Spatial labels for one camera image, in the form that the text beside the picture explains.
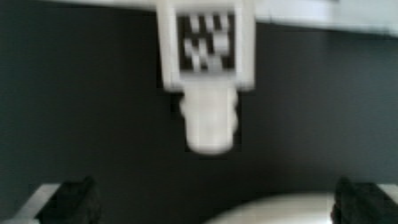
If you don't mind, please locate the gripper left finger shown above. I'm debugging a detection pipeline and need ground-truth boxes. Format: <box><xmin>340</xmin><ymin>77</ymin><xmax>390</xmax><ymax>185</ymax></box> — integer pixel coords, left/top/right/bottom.
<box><xmin>11</xmin><ymin>176</ymin><xmax>107</xmax><ymax>224</ymax></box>

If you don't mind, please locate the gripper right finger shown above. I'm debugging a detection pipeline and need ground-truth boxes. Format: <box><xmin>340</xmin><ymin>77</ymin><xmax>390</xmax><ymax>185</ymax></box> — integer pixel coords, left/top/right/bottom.
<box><xmin>331</xmin><ymin>177</ymin><xmax>398</xmax><ymax>224</ymax></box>

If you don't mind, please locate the white round table top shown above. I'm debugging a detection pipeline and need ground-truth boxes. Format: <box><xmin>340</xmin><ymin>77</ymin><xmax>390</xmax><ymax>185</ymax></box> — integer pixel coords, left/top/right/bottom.
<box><xmin>34</xmin><ymin>0</ymin><xmax>398</xmax><ymax>224</ymax></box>

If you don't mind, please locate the white table leg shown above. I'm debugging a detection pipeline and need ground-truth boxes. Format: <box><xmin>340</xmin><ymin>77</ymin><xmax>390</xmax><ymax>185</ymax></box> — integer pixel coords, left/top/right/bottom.
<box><xmin>155</xmin><ymin>0</ymin><xmax>256</xmax><ymax>155</ymax></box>

